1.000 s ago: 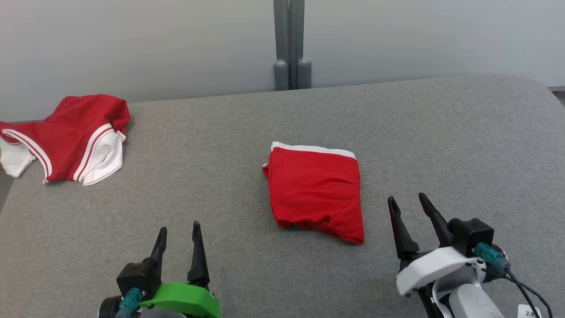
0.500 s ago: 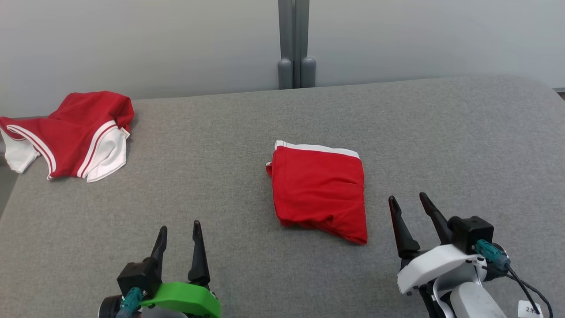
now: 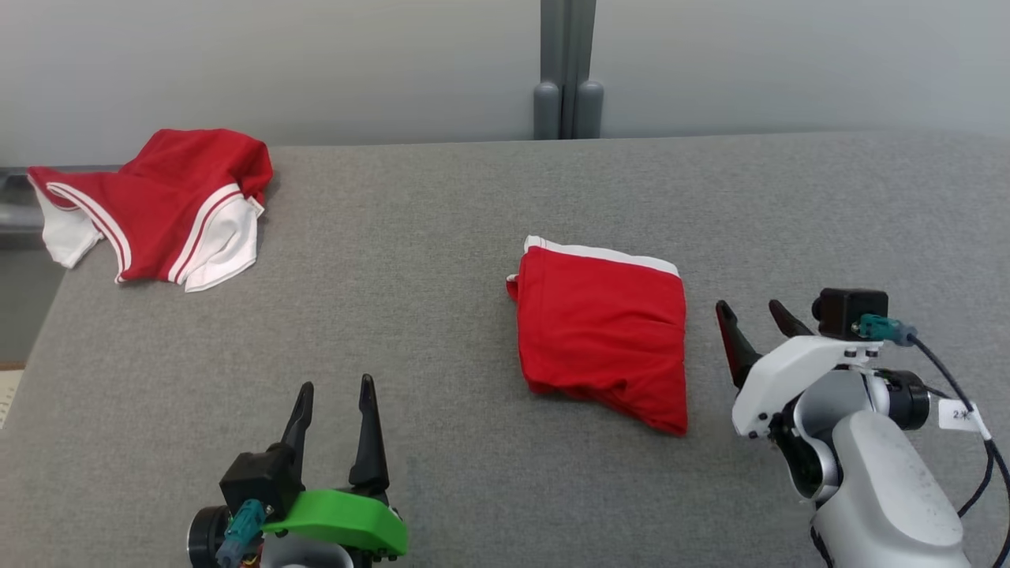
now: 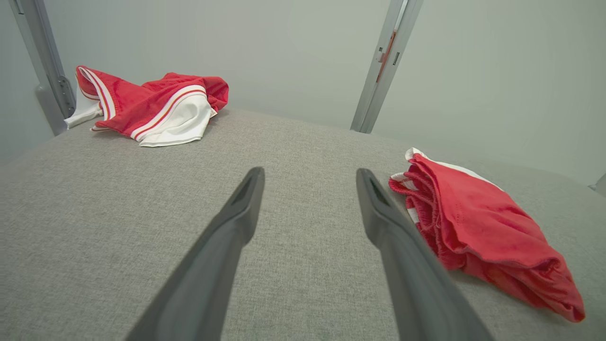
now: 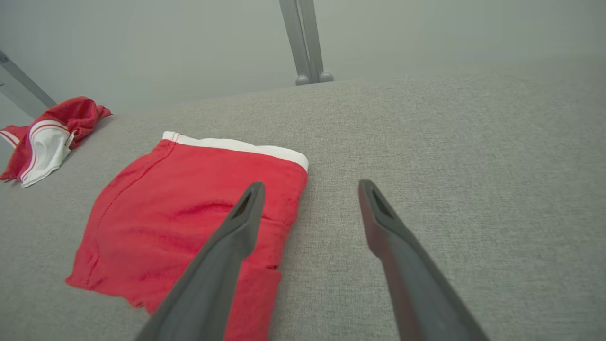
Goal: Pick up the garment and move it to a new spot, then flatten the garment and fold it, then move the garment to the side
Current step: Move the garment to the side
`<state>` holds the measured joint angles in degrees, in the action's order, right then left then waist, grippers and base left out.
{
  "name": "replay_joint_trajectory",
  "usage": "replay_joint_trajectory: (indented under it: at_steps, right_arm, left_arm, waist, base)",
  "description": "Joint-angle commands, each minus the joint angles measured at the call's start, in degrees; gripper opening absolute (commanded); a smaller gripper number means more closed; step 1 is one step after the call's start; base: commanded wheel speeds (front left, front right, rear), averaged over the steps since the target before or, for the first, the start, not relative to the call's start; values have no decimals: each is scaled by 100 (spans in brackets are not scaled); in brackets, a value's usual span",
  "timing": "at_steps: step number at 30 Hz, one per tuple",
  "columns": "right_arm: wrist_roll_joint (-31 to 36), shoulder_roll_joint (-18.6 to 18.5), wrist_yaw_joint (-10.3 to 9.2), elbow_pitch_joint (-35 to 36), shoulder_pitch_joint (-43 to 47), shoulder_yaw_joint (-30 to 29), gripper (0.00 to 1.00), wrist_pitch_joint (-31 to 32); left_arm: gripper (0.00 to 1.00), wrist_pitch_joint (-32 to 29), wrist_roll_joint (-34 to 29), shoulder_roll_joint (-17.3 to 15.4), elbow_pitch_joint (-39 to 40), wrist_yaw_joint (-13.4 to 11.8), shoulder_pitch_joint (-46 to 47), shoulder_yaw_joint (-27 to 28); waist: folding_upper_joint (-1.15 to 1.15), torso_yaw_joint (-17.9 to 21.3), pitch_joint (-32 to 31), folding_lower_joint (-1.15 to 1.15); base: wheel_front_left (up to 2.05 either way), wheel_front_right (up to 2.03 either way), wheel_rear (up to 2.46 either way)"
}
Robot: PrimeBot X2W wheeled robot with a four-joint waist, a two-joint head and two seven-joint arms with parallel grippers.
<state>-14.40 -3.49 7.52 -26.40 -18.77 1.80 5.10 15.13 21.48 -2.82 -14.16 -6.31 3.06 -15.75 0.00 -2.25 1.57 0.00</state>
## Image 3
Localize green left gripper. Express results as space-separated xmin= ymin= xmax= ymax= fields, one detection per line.
xmin=263 ymin=374 xmax=410 ymax=558

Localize white printed cable tag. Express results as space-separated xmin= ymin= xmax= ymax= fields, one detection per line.
xmin=938 ymin=398 xmax=989 ymax=436

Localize grey partition post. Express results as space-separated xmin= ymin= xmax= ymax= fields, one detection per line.
xmin=533 ymin=0 xmax=605 ymax=140

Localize red shorts white trim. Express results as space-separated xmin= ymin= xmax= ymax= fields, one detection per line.
xmin=507 ymin=235 xmax=689 ymax=436

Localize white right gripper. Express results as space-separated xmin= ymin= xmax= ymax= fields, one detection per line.
xmin=716 ymin=300 xmax=881 ymax=439

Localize beige vented appliance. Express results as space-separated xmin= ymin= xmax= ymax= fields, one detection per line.
xmin=0 ymin=369 xmax=24 ymax=431

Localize red shirt white sleeves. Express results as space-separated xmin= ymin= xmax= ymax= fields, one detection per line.
xmin=28 ymin=129 xmax=274 ymax=293

